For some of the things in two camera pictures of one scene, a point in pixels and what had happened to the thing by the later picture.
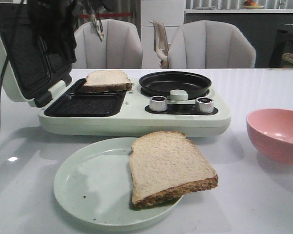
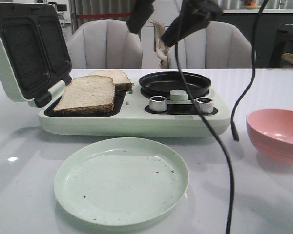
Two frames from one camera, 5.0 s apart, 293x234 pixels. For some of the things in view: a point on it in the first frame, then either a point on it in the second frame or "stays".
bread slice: [107, 80] stays
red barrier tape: [106, 14] stays
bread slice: [165, 164] -> [88, 94]
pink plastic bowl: [277, 134] stays
